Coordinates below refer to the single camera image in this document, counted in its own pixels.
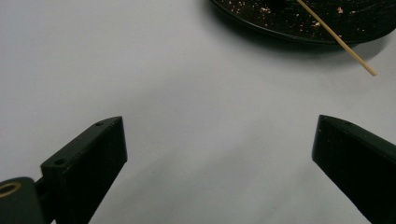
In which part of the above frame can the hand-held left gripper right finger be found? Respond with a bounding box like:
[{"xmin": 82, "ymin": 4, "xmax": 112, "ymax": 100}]
[{"xmin": 311, "ymin": 114, "xmax": 396, "ymax": 224}]

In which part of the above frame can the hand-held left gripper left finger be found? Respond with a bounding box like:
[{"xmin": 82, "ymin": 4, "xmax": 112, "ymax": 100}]
[{"xmin": 40, "ymin": 116, "xmax": 128, "ymax": 224}]

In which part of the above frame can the wooden skewer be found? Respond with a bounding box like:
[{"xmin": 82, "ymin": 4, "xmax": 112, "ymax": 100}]
[{"xmin": 296, "ymin": 0, "xmax": 378, "ymax": 77}]

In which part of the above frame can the black round plate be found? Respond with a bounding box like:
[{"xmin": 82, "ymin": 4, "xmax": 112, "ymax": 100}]
[{"xmin": 208, "ymin": 0, "xmax": 396, "ymax": 47}]

